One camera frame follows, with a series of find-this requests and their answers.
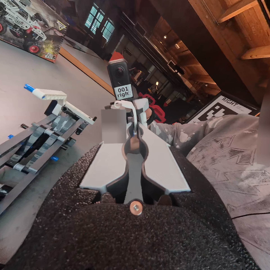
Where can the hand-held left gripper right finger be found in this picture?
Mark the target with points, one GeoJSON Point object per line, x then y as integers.
{"type": "Point", "coordinates": [164, 168]}

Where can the toy truck box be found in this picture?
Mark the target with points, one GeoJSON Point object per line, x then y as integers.
{"type": "Point", "coordinates": [31, 25]}

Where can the grey table orange edge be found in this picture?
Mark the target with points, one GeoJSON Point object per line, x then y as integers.
{"type": "Point", "coordinates": [84, 59]}

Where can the orange plastic object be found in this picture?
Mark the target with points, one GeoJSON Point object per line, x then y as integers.
{"type": "Point", "coordinates": [116, 56]}

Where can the red plastic object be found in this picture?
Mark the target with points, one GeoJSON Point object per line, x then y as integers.
{"type": "Point", "coordinates": [158, 111]}

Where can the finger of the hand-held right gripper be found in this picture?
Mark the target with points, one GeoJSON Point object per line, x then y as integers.
{"type": "Point", "coordinates": [141, 104]}

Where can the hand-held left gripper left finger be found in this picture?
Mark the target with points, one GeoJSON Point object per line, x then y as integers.
{"type": "Point", "coordinates": [101, 168]}

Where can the person's right hand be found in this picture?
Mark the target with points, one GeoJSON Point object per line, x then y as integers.
{"type": "Point", "coordinates": [149, 114]}

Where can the person's right forearm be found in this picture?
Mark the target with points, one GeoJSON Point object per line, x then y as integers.
{"type": "Point", "coordinates": [189, 128]}

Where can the paned window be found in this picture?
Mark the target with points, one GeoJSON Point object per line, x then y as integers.
{"type": "Point", "coordinates": [93, 19]}
{"type": "Point", "coordinates": [108, 31]}

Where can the black white marker board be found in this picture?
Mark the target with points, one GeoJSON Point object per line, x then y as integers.
{"type": "Point", "coordinates": [227, 109]}

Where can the grey black toy chassis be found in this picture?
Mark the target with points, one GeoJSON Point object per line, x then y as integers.
{"type": "Point", "coordinates": [42, 135]}

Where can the grey desk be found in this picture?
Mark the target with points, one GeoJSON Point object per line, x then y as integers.
{"type": "Point", "coordinates": [21, 73]}

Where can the white spotted toy panel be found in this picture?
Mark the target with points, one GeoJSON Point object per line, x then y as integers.
{"type": "Point", "coordinates": [124, 104]}

